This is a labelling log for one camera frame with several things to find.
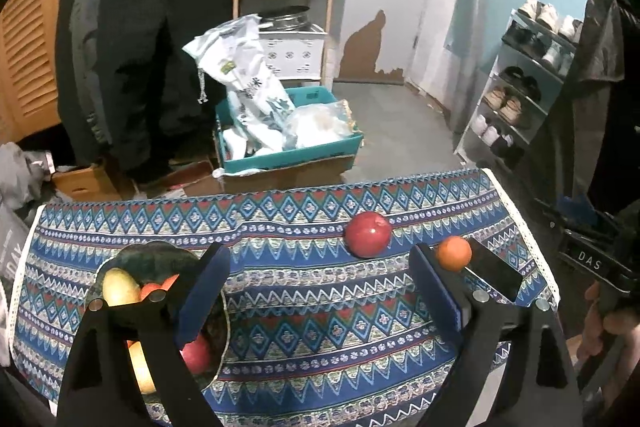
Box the black smartphone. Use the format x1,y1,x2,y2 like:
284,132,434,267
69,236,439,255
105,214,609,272
465,239,523,303

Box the wooden louvered cabinet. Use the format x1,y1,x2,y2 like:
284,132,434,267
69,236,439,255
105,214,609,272
0,0,96,142

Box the grey tote bag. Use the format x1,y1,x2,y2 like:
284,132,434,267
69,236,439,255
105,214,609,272
0,202,32,303

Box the grey shoe rack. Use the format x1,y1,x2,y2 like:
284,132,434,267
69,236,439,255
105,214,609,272
455,7,586,172

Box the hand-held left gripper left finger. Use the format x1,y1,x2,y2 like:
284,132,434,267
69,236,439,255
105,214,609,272
56,243,232,427

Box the small cardboard box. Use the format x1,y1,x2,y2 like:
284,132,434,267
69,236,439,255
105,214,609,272
52,162,123,202

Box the clear plastic bag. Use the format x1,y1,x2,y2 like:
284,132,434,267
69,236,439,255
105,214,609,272
282,102,356,150

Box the white printed bag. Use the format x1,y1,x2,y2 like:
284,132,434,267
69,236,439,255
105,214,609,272
182,14,296,154

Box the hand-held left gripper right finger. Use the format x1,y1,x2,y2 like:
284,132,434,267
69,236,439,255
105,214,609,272
409,243,583,427

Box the black coat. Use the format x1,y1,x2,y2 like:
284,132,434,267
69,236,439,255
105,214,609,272
55,0,236,182

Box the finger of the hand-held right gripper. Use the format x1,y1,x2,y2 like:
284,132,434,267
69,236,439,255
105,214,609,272
532,196,618,239

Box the large red apple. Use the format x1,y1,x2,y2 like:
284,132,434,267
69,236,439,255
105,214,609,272
344,211,393,258

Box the white patterned box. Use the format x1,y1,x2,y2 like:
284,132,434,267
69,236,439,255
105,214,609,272
257,24,328,80

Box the teal box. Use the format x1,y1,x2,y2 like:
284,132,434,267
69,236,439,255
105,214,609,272
215,87,365,174

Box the large cardboard box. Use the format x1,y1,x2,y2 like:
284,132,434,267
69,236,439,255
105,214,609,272
212,152,356,196

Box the dark green glass plate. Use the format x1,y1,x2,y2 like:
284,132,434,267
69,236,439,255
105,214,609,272
87,242,231,390

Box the small red apple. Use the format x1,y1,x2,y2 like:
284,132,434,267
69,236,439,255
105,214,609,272
180,334,213,374

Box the white door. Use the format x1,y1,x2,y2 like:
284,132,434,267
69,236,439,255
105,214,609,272
405,0,481,132

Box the blue patterned tablecloth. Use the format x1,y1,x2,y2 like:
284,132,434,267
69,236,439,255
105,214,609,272
10,167,558,427

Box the person's right hand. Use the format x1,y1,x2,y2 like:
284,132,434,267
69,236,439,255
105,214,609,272
579,282,640,364

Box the yellow-red apple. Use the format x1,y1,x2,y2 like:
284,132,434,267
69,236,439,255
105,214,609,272
127,341,157,394

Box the grey clothing pile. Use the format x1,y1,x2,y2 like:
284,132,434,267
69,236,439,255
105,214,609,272
0,142,53,208

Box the yellow-green pear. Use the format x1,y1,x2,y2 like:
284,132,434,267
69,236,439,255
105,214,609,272
102,268,142,307

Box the round metal sieve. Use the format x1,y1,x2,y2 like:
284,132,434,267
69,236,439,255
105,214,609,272
257,6,311,32

